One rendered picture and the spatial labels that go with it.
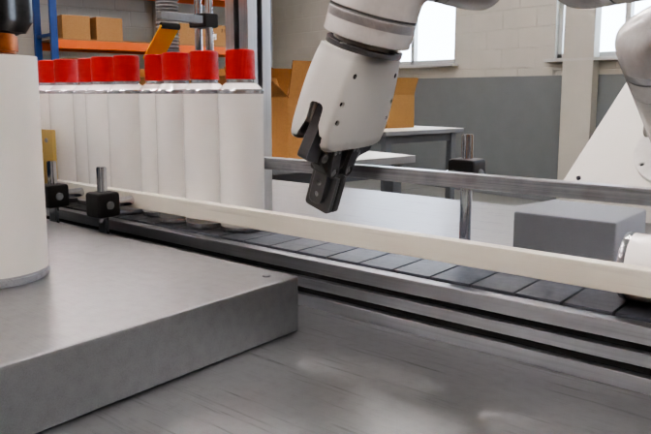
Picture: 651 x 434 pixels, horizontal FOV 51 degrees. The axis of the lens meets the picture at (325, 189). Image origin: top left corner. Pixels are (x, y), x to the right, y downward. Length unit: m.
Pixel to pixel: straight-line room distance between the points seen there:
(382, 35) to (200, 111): 0.26
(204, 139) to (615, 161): 0.76
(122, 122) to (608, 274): 0.62
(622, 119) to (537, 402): 0.93
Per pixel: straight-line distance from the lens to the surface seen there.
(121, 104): 0.92
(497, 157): 7.25
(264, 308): 0.58
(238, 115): 0.77
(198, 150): 0.80
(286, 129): 2.53
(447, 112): 7.66
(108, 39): 8.19
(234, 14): 0.98
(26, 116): 0.61
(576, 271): 0.55
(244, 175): 0.77
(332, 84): 0.63
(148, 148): 0.90
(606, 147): 1.33
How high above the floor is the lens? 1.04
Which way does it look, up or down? 8 degrees down
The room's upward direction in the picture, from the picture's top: straight up
